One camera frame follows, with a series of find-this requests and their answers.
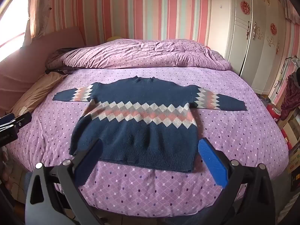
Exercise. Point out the cardboard boxes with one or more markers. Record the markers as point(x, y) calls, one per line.
point(293, 143)

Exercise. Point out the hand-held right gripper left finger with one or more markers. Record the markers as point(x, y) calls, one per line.
point(90, 161)

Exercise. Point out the purple dotted bed sheet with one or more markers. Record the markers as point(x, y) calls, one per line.
point(234, 136)

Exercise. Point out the navy diamond-pattern sweater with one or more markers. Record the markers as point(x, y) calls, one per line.
point(140, 131)

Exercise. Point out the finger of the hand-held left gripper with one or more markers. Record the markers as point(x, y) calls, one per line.
point(22, 120)

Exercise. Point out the yellow cushion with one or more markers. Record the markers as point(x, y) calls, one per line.
point(113, 38)

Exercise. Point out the white wardrobe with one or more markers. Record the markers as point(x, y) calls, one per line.
point(253, 39)

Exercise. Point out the pink curtain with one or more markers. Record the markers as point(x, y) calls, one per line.
point(43, 9)

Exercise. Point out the purple dotted duvet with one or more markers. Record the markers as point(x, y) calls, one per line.
point(145, 51)

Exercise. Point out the dark red garment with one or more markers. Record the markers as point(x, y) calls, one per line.
point(290, 93)

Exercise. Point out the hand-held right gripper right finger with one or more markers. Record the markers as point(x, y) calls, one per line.
point(212, 159)

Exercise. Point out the tan pillow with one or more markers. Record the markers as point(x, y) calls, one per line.
point(35, 93)

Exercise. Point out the pink padded headboard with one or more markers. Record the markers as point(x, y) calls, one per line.
point(46, 49)

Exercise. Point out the red can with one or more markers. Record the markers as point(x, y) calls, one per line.
point(274, 112)

